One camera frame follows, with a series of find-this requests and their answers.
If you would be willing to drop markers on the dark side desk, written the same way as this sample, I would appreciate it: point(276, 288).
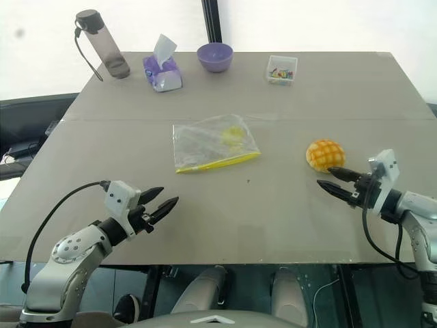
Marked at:
point(30, 119)

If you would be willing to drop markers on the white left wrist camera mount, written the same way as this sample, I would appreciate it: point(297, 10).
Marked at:
point(119, 197)

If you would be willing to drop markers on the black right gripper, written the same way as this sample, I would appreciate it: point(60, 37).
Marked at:
point(365, 189)

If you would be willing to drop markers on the clear box of colourful clips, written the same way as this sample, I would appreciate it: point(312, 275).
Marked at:
point(281, 71)

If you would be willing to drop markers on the black vertical pole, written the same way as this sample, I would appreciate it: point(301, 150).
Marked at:
point(212, 20)

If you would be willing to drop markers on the yellow pineapple bun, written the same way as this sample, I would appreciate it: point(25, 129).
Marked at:
point(325, 155)

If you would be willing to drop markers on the grey robot torso cover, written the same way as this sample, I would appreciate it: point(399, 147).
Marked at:
point(225, 319)

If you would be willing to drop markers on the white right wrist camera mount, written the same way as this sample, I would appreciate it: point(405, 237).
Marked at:
point(387, 171)

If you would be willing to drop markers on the purple bowl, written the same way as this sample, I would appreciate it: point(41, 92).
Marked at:
point(215, 58)

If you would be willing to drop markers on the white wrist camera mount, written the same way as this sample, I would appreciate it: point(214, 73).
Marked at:
point(387, 171)
point(119, 197)

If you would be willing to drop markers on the purple tissue pack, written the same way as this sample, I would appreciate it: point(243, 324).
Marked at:
point(164, 70)

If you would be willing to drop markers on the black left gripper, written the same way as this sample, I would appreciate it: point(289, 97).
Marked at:
point(140, 220)

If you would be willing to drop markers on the black table leg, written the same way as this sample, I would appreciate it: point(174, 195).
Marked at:
point(350, 297)
point(150, 287)

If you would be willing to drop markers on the grey translucent water bottle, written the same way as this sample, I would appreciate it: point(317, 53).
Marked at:
point(106, 44)

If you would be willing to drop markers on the clear yellow-sealed zip bag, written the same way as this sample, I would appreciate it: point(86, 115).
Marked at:
point(208, 143)

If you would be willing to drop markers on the grey rounded leg cover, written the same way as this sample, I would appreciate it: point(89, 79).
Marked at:
point(288, 294)
point(201, 290)

